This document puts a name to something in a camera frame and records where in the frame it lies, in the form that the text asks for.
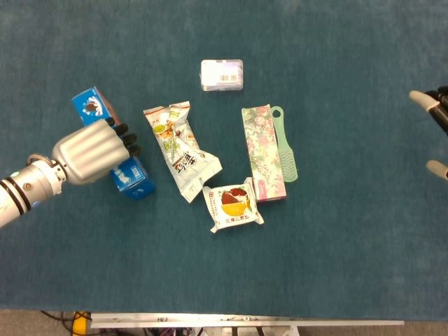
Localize black cables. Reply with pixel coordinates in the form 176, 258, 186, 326
40, 309, 76, 333

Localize green plastic brush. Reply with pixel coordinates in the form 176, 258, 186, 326
269, 106, 299, 183

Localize pink floral long box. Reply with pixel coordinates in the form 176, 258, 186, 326
241, 104, 287, 202

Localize blue cookie box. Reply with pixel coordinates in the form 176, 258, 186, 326
71, 86, 157, 202

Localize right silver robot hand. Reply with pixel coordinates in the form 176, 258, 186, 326
408, 85, 448, 182

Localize teal felt table cover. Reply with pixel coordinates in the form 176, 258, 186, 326
0, 0, 448, 321

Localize square white pastry packet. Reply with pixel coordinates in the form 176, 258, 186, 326
202, 176, 265, 234

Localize long white snack bag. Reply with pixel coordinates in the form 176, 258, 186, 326
142, 101, 223, 204

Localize aluminium rail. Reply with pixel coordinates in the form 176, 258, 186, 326
90, 312, 405, 329

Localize small white packet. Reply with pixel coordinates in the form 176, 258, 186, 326
199, 58, 244, 92

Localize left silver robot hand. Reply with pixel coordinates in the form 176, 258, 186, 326
51, 117, 143, 186

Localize yellow power strip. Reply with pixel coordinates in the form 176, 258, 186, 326
71, 310, 92, 336

